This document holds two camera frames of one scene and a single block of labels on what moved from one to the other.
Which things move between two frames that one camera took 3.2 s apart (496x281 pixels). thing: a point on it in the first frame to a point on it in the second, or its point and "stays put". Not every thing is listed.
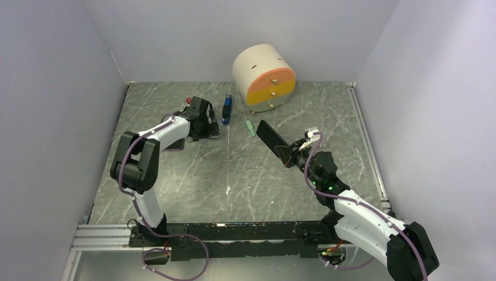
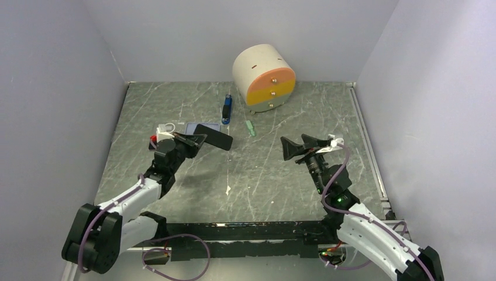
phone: (270, 138) to (214, 137)
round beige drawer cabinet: (265, 76) stays put
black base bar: (188, 242) stays put
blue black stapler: (226, 110) stays put
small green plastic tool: (250, 126) stays put
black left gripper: (212, 129) to (195, 140)
